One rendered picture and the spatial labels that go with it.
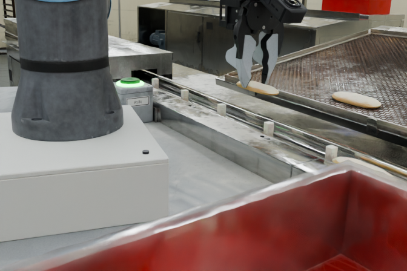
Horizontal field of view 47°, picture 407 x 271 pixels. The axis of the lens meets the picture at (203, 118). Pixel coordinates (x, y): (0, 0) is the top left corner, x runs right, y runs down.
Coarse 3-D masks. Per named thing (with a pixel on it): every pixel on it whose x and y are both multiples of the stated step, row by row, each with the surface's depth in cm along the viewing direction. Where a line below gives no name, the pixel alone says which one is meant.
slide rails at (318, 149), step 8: (144, 80) 120; (160, 88) 113; (168, 88) 112; (192, 96) 105; (200, 104) 99; (208, 104) 99; (232, 112) 93; (240, 120) 88; (248, 120) 88; (280, 136) 79; (288, 136) 79; (296, 144) 76; (304, 144) 75; (312, 144) 75; (320, 152) 72
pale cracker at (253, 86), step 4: (240, 84) 82; (248, 84) 81; (252, 84) 81; (256, 84) 81; (260, 84) 81; (264, 84) 81; (244, 88) 81; (248, 88) 80; (252, 88) 80; (256, 88) 79; (260, 88) 78; (264, 88) 78; (268, 88) 78; (272, 88) 79; (256, 92) 79; (260, 92) 78; (264, 92) 78; (268, 92) 77; (272, 92) 77; (276, 92) 78
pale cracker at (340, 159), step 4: (336, 160) 67; (340, 160) 66; (344, 160) 66; (352, 160) 66; (356, 160) 66; (360, 160) 66; (360, 164) 65; (364, 164) 65; (368, 164) 65; (372, 168) 63; (376, 168) 63; (384, 172) 62; (392, 176) 62
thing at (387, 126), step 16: (384, 32) 125; (400, 32) 121; (320, 48) 119; (336, 48) 118; (352, 48) 116; (368, 48) 115; (400, 48) 111; (256, 64) 109; (288, 64) 111; (320, 64) 107; (336, 64) 106; (352, 64) 104; (368, 64) 103; (384, 64) 102; (400, 64) 100; (288, 80) 99; (304, 80) 98; (336, 80) 95; (352, 80) 94; (384, 80) 92; (400, 80) 91; (288, 96) 88; (304, 96) 89; (320, 96) 88; (368, 96) 86; (400, 96) 83; (336, 112) 79; (352, 112) 76; (384, 112) 78; (400, 112) 77; (384, 128) 72; (400, 128) 69
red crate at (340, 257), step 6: (330, 258) 48; (336, 258) 49; (342, 258) 49; (348, 258) 49; (318, 264) 47; (324, 264) 47; (330, 264) 47; (336, 264) 47; (342, 264) 48; (348, 264) 48; (354, 264) 48; (360, 264) 48; (306, 270) 46; (312, 270) 46; (318, 270) 46; (324, 270) 46; (330, 270) 46; (336, 270) 46; (342, 270) 46; (348, 270) 47; (354, 270) 47; (360, 270) 47; (366, 270) 47
